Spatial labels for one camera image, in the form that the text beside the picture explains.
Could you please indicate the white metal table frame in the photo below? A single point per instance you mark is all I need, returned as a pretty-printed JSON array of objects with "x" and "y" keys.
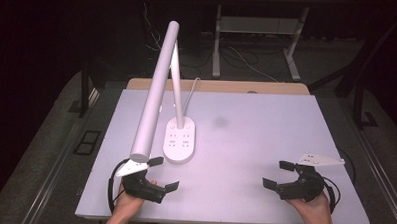
[{"x": 256, "y": 25}]

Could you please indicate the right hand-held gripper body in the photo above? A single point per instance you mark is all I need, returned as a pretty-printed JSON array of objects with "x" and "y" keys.
[{"x": 300, "y": 187}]

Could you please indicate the dark metal stand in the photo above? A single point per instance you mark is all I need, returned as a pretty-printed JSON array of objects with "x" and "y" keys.
[
  {"x": 85, "y": 88},
  {"x": 357, "y": 84}
]

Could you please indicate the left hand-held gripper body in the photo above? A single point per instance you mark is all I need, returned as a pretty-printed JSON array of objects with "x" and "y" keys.
[{"x": 140, "y": 186}]

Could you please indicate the white desk lamp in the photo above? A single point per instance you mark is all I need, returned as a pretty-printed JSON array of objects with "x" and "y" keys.
[{"x": 155, "y": 90}]

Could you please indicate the black floor socket frame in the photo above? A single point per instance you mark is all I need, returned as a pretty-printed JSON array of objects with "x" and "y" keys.
[{"x": 87, "y": 142}]

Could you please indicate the person's right hand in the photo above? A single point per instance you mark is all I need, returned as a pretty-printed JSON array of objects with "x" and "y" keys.
[{"x": 311, "y": 209}]

